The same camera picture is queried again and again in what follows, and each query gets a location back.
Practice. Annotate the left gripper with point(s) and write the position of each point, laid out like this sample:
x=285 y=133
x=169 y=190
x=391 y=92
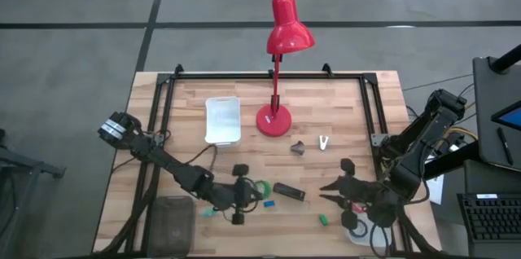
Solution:
x=228 y=198

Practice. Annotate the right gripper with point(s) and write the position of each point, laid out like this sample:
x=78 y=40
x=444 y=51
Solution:
x=374 y=202

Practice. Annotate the green tape roll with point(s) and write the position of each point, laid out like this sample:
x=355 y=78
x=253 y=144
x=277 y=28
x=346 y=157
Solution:
x=266 y=187

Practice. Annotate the small grey metal piece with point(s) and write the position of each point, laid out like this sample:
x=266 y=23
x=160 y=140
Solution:
x=297 y=148

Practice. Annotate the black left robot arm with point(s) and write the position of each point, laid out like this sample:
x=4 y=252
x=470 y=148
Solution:
x=175 y=167

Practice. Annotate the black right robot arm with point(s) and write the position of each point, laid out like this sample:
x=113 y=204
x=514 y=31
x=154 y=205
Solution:
x=423 y=137

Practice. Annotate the blue mini stapler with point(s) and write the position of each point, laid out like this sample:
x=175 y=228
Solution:
x=269 y=204

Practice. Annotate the green mini stapler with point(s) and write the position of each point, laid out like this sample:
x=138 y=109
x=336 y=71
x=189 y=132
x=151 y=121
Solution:
x=323 y=219

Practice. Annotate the black stapler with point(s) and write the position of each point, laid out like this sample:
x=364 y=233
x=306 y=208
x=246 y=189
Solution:
x=289 y=191

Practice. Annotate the red small item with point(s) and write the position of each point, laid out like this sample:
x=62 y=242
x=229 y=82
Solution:
x=358 y=208

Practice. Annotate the white clip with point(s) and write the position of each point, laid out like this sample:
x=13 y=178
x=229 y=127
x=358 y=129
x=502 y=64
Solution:
x=323 y=146

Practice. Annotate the white shallow plastic tray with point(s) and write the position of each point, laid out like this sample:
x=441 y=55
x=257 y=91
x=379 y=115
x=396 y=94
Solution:
x=222 y=120

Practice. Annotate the dark grey translucent bin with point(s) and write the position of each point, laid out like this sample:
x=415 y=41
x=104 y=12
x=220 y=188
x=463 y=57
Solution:
x=171 y=226

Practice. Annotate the white paper sheet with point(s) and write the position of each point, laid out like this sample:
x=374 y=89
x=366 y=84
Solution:
x=435 y=190

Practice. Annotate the black keyboard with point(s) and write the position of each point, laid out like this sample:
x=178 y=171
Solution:
x=492 y=218

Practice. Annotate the red desk lamp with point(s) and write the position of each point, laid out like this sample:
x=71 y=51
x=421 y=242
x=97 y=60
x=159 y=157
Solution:
x=289 y=31

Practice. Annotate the dark grey stand platform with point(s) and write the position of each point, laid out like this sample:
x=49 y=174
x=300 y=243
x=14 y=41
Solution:
x=488 y=108

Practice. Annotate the black pen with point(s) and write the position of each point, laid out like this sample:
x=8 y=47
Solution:
x=504 y=145

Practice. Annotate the monitor with blue screen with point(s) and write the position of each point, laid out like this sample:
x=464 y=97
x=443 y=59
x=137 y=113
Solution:
x=510 y=117

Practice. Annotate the black vertical pole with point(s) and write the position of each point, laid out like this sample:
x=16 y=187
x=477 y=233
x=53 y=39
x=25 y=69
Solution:
x=506 y=58

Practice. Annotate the black metal floor stand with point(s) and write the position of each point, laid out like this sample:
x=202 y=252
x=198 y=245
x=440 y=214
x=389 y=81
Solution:
x=24 y=169

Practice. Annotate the black aluminium table frame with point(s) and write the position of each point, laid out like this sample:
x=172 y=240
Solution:
x=264 y=75

